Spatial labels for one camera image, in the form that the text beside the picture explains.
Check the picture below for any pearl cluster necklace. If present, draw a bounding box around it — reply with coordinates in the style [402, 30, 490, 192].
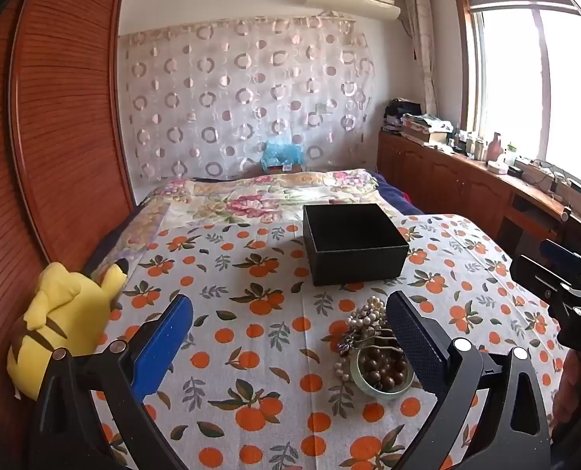
[346, 296, 388, 338]

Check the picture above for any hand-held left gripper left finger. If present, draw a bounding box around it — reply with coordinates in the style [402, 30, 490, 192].
[26, 294, 195, 470]

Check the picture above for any pile of dark clothes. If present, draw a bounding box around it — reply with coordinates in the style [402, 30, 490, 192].
[383, 98, 421, 132]

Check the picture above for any person's right hand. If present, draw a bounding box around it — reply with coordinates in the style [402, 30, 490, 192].
[552, 352, 581, 444]

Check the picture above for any brown ceramic vase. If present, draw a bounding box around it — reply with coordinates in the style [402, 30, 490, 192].
[486, 132, 505, 161]

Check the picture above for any long wooden cabinet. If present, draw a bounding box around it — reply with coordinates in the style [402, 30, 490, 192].
[377, 130, 581, 265]

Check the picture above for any tied beige window curtain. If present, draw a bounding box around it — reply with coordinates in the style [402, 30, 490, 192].
[403, 0, 440, 118]

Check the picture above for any small cardboard box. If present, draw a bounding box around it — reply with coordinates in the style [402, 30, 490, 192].
[260, 161, 307, 175]

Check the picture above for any brown slatted wardrobe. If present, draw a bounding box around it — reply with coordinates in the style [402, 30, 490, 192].
[0, 0, 137, 334]

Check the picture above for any yellow plush toy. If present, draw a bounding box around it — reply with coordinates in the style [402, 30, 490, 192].
[7, 258, 129, 401]

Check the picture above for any brown bead bracelet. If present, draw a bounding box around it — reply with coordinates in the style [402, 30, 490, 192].
[359, 347, 409, 387]

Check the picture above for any dark blue blanket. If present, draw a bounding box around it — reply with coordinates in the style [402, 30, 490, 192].
[371, 171, 424, 216]

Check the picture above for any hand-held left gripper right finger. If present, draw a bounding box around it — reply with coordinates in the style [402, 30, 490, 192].
[386, 290, 553, 470]

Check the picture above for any stack of books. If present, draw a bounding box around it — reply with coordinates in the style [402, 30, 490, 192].
[400, 114, 455, 146]

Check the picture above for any floral quilt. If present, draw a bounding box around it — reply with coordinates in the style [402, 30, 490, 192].
[138, 169, 394, 232]

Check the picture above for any wooden frame window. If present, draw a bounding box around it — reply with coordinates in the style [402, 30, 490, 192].
[454, 0, 581, 192]

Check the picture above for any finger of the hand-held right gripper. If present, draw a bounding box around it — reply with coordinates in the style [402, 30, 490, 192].
[539, 239, 581, 285]
[510, 253, 581, 324]

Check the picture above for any dark rhinestone brooch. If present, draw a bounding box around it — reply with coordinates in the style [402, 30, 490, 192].
[337, 330, 384, 354]

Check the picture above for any circle pattern sheer curtain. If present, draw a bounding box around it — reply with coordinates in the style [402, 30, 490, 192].
[119, 14, 375, 182]

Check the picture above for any blue plastic bag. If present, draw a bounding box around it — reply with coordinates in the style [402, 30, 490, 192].
[263, 139, 307, 167]

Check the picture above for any black square box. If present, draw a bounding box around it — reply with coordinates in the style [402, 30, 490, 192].
[302, 202, 410, 287]

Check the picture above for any orange fruit print cloth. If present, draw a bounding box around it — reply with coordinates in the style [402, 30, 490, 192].
[94, 213, 565, 470]

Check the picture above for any group of small bottles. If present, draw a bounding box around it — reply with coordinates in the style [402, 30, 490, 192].
[454, 127, 488, 158]

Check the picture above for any white pearl strand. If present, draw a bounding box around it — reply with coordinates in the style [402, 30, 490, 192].
[334, 355, 356, 383]

